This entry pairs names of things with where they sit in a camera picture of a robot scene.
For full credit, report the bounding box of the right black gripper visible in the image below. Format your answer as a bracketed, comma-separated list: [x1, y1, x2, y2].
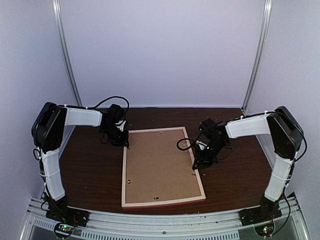
[193, 140, 228, 172]

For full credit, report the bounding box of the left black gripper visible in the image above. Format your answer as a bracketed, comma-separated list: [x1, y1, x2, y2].
[101, 124, 130, 148]

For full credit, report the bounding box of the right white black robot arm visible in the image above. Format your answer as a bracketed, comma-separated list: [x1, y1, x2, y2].
[192, 106, 305, 221]

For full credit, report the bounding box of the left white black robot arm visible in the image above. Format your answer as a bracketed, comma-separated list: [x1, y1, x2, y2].
[31, 102, 129, 222]

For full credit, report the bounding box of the right round controller board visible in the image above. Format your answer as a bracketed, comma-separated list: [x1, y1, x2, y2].
[254, 222, 275, 237]

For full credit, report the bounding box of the round controller board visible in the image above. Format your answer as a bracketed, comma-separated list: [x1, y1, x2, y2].
[254, 222, 275, 237]
[53, 222, 75, 239]

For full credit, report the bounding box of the left round controller board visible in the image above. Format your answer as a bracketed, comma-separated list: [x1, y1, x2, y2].
[53, 222, 75, 239]

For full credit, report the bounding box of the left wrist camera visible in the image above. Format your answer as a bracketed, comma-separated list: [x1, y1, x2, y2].
[107, 104, 125, 125]

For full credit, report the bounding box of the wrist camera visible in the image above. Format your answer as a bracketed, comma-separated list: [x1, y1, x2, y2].
[107, 104, 125, 125]
[198, 118, 216, 132]

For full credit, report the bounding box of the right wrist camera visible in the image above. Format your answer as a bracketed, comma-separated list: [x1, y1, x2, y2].
[198, 118, 216, 132]

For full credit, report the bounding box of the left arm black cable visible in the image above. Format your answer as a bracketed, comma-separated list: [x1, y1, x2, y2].
[92, 96, 131, 118]

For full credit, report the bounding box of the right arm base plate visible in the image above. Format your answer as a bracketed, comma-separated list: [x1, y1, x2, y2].
[238, 206, 282, 226]

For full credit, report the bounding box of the right aluminium corner post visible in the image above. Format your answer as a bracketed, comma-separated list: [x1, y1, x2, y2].
[241, 0, 273, 113]

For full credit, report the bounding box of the aluminium corner post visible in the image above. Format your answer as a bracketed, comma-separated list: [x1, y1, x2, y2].
[52, 0, 83, 107]
[241, 0, 273, 113]

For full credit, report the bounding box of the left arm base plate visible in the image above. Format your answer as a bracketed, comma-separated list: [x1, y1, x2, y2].
[45, 205, 90, 227]

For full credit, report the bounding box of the left aluminium corner post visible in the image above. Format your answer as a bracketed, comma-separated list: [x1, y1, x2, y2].
[52, 0, 83, 107]

